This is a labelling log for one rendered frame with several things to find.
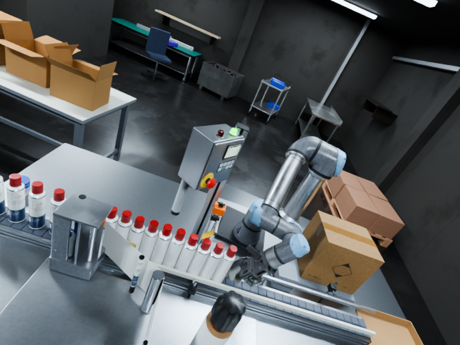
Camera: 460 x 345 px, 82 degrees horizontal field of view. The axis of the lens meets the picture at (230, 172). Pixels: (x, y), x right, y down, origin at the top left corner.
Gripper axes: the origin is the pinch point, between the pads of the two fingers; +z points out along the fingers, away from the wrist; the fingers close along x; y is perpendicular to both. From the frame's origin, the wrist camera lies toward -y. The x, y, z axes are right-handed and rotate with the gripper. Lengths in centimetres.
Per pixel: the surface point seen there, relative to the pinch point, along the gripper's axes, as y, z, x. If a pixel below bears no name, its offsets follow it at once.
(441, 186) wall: -232, -142, 235
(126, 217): 1.6, 9.8, -45.9
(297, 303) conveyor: -1.2, -12.5, 32.6
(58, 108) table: -110, 82, -112
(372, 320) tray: -9, -31, 74
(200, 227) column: -12.7, 1.8, -18.9
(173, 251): 2.7, 6.9, -24.6
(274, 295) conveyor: -1.7, -7.0, 23.2
